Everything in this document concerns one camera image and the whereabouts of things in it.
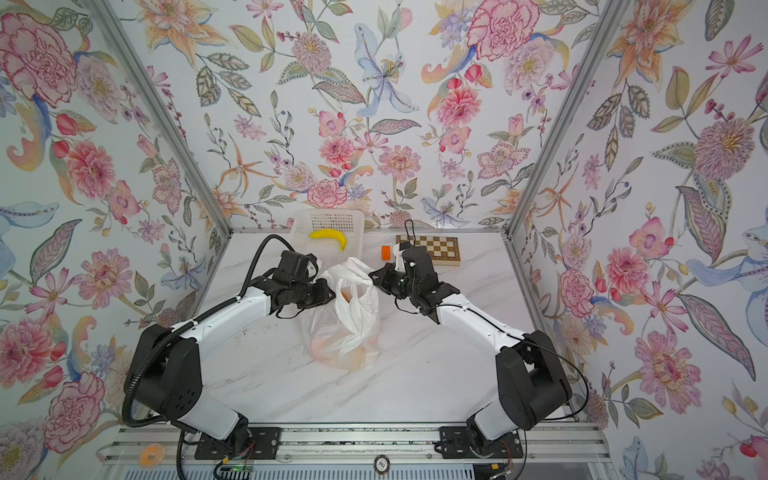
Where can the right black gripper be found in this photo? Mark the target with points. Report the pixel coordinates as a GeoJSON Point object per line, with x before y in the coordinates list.
{"type": "Point", "coordinates": [387, 279]}

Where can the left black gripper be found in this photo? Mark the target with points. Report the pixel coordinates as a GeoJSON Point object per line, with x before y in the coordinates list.
{"type": "Point", "coordinates": [318, 291]}

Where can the white translucent plastic bag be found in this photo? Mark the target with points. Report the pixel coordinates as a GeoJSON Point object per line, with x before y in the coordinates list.
{"type": "Point", "coordinates": [340, 334]}

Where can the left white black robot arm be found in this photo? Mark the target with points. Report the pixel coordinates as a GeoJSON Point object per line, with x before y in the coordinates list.
{"type": "Point", "coordinates": [165, 382]}

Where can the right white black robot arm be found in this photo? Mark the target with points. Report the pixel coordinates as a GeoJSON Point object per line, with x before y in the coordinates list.
{"type": "Point", "coordinates": [531, 381]}

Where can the white perforated plastic basket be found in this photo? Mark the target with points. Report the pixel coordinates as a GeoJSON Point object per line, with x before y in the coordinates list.
{"type": "Point", "coordinates": [350, 222]}

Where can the yellow banana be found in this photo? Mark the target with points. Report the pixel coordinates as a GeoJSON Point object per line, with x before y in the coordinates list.
{"type": "Point", "coordinates": [331, 234]}

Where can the wooden chessboard box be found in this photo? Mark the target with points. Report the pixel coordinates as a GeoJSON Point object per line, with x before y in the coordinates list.
{"type": "Point", "coordinates": [443, 250]}

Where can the orange tape roll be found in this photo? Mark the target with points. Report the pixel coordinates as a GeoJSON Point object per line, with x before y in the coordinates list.
{"type": "Point", "coordinates": [152, 456]}

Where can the left aluminium corner post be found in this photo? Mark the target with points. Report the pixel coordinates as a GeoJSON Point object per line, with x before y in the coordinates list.
{"type": "Point", "coordinates": [105, 18]}

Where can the aluminium corner post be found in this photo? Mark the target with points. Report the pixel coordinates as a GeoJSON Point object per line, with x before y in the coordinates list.
{"type": "Point", "coordinates": [105, 18]}
{"type": "Point", "coordinates": [606, 26]}

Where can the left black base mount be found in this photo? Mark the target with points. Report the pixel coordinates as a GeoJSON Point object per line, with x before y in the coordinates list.
{"type": "Point", "coordinates": [259, 443]}

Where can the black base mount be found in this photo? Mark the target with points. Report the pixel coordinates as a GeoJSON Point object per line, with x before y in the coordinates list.
{"type": "Point", "coordinates": [467, 443]}
{"type": "Point", "coordinates": [259, 443]}

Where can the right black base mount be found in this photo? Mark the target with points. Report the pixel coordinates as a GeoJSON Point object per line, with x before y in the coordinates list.
{"type": "Point", "coordinates": [467, 443]}

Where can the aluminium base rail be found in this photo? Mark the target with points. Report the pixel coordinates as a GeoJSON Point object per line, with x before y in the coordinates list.
{"type": "Point", "coordinates": [421, 451]}

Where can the right aluminium corner post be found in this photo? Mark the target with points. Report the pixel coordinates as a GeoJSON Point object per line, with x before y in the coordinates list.
{"type": "Point", "coordinates": [606, 26]}

